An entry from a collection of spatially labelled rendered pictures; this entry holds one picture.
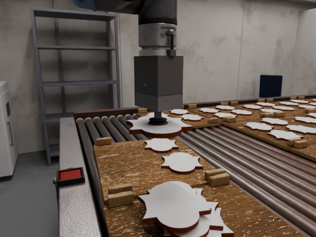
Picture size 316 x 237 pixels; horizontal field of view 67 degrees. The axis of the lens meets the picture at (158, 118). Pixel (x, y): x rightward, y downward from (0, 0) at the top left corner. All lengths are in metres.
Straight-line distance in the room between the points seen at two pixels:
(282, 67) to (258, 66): 0.71
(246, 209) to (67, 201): 0.43
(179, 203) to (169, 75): 0.25
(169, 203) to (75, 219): 0.23
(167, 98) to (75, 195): 0.38
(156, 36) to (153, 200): 0.32
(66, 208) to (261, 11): 5.12
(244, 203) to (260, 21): 4.92
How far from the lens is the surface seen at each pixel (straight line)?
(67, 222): 0.60
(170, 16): 0.47
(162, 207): 0.49
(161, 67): 0.44
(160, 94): 0.45
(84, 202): 0.66
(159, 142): 0.95
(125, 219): 0.55
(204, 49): 4.48
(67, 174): 0.78
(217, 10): 4.70
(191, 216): 0.47
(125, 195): 0.57
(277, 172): 0.87
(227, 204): 0.61
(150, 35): 0.46
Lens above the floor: 1.26
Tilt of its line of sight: 14 degrees down
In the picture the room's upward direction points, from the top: straight up
